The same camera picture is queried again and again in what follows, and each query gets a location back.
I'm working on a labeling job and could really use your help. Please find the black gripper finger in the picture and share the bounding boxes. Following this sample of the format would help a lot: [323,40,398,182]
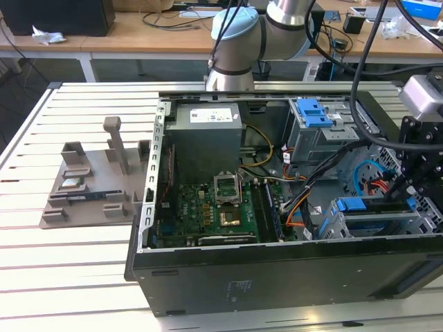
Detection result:
[405,154,443,210]
[383,116,422,205]

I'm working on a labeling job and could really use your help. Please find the hard disk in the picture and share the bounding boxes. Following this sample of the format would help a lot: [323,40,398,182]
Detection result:
[317,196,416,239]

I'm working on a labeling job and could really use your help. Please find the grey metal disk bay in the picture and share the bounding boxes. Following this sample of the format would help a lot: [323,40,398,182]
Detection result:
[317,195,443,239]

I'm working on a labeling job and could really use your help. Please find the grey drive cage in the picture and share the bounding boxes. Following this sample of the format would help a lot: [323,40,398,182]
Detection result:
[285,98,377,165]

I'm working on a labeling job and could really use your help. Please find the blue plastic drive latch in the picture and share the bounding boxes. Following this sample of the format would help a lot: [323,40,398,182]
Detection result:
[297,99,334,129]

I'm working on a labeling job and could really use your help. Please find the white open box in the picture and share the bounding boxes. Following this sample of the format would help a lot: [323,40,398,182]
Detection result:
[406,26,443,46]

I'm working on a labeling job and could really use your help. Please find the clear crumpled plastic bag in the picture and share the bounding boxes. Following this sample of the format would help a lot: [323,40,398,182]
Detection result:
[376,14,418,39]

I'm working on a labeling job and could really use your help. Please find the grey flat tray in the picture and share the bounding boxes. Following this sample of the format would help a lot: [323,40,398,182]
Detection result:
[348,6,406,24]

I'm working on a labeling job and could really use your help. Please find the blue cardboard box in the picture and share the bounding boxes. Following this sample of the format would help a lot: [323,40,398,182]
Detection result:
[399,0,443,21]

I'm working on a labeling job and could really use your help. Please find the blue RAM stick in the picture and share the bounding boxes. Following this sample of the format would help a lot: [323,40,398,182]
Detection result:
[264,181,285,242]

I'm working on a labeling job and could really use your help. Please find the black waste bin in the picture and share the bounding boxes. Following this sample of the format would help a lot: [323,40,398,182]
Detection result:
[251,60,273,82]

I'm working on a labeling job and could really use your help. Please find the black RAM slot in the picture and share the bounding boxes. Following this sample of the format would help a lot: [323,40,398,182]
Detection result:
[251,185,269,243]

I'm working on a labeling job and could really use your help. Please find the metal socket cover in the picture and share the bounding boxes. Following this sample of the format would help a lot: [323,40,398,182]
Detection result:
[213,172,242,207]

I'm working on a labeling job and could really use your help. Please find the black open PC case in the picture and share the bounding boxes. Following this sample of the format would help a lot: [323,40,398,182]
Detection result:
[123,81,443,317]

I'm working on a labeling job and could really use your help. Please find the CPU socket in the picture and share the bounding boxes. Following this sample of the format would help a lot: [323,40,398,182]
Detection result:
[217,203,243,228]

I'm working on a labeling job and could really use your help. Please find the grey power supply unit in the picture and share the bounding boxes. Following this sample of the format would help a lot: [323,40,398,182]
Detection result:
[165,102,243,183]

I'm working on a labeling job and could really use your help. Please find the black graphics card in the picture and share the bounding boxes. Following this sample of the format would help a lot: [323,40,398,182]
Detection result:
[197,234,257,247]

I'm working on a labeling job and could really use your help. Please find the green motherboard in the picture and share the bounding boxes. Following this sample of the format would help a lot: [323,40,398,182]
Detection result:
[155,179,298,248]

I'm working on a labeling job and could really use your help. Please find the wooden desk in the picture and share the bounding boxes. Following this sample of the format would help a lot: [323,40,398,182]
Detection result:
[0,10,443,84]

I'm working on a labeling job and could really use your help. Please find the brown parts rack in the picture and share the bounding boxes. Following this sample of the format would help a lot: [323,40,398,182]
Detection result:
[38,116,153,231]

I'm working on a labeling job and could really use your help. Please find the dark RAM stick with label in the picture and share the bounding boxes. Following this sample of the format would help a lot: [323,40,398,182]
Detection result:
[50,192,105,203]

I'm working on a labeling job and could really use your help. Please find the crumpled white paper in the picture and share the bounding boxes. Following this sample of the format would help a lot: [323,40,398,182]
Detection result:
[32,24,67,46]

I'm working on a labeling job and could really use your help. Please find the large black box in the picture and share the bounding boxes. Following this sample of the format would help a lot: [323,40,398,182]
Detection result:
[0,0,116,37]

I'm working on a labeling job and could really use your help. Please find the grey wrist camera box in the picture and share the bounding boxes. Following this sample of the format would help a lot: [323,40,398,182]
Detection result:
[397,73,443,121]

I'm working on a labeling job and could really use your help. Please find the orange wire by mesh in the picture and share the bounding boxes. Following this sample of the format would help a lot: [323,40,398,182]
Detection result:
[365,178,394,198]

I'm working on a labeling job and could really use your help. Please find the light blue wire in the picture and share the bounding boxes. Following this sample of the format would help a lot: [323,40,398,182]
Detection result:
[352,158,386,199]

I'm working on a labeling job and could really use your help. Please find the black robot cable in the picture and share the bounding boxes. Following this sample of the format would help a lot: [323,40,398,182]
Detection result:
[206,0,443,153]

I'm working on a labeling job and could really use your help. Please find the black cable bundle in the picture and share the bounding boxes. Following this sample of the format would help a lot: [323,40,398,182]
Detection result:
[283,138,377,239]

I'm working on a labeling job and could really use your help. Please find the orange wire bundle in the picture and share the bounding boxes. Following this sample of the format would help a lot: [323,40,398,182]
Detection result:
[284,193,312,228]

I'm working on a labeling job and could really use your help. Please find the yellow and black wire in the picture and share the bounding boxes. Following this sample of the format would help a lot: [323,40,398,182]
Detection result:
[241,124,275,171]

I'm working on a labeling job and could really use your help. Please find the black looped desk cable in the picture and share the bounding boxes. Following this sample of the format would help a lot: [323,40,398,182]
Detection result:
[141,10,215,33]

